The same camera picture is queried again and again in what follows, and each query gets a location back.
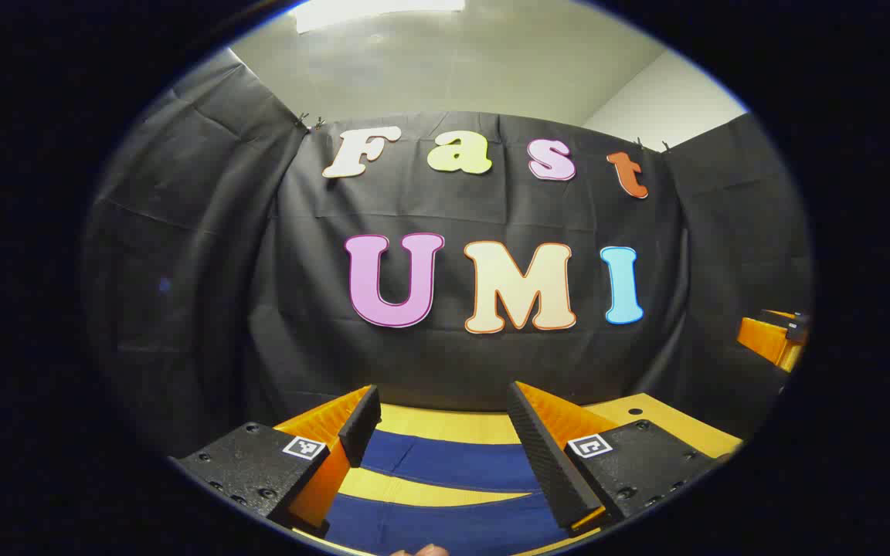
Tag black backdrop cloth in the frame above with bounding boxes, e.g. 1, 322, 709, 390
82, 50, 813, 456

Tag blue denim jeans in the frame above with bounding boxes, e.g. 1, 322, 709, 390
324, 429, 571, 556

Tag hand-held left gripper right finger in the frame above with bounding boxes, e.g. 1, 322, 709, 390
505, 380, 725, 537

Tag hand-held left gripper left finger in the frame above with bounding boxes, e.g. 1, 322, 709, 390
173, 384, 382, 537

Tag ceiling light panel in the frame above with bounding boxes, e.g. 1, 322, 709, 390
294, 0, 467, 34

